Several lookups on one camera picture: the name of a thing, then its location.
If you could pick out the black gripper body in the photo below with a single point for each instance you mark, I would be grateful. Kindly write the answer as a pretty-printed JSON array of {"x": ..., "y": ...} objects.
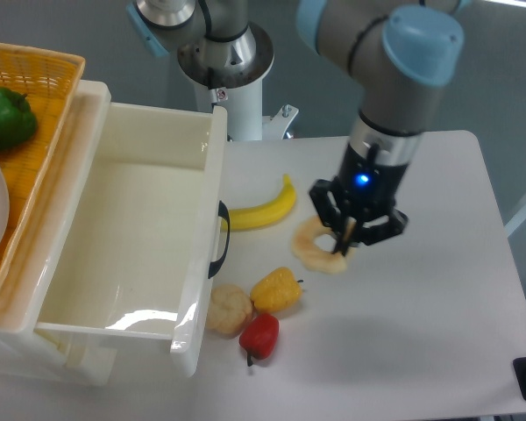
[{"x": 370, "y": 189}]

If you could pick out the white upper drawer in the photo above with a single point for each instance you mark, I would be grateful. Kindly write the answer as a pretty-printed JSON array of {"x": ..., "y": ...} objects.
[{"x": 136, "y": 269}]

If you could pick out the yellow bell pepper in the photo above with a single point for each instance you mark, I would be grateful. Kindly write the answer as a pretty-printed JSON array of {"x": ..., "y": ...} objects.
[{"x": 277, "y": 291}]

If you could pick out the yellow banana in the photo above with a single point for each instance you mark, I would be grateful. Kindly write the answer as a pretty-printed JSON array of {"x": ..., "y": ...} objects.
[{"x": 265, "y": 214}]

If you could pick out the glazed ring donut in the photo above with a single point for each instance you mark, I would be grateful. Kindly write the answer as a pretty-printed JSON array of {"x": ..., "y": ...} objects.
[{"x": 312, "y": 245}]

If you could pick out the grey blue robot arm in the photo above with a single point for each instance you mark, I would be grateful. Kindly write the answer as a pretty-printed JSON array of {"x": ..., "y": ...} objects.
[{"x": 403, "y": 54}]

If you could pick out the red bell pepper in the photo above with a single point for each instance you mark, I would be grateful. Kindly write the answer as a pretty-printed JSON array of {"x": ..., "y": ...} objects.
[{"x": 259, "y": 338}]

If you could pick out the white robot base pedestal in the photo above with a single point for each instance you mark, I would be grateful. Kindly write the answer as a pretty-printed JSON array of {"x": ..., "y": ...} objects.
[{"x": 230, "y": 74}]

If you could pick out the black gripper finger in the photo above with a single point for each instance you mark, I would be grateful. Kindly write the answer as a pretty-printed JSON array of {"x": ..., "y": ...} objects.
[
  {"x": 345, "y": 241},
  {"x": 328, "y": 200}
]

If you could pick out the green bell pepper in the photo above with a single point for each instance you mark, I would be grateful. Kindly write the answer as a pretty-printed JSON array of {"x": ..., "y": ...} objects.
[{"x": 17, "y": 121}]

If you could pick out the orange woven basket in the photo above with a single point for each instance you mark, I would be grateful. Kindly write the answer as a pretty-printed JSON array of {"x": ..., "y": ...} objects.
[{"x": 49, "y": 79}]

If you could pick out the beige bread bun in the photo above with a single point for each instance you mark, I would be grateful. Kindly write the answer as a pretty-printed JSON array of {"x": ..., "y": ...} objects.
[{"x": 230, "y": 310}]

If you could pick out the white drawer cabinet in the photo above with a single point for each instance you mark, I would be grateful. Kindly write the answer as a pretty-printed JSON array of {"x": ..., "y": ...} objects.
[{"x": 25, "y": 350}]

